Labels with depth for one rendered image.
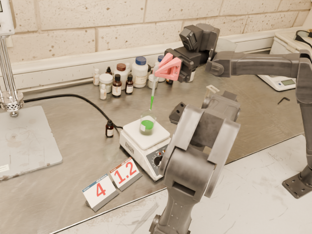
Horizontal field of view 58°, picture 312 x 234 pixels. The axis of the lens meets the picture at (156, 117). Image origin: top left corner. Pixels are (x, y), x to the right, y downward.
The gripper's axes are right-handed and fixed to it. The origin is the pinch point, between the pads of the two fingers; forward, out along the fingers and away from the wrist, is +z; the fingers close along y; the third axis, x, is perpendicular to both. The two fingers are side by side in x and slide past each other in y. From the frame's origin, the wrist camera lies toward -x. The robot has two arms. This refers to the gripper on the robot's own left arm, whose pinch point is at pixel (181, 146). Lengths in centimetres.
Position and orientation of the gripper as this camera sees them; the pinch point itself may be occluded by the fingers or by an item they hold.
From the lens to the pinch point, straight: 87.8
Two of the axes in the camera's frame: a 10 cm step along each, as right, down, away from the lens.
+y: -4.7, 6.9, -5.5
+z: -4.3, 3.7, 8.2
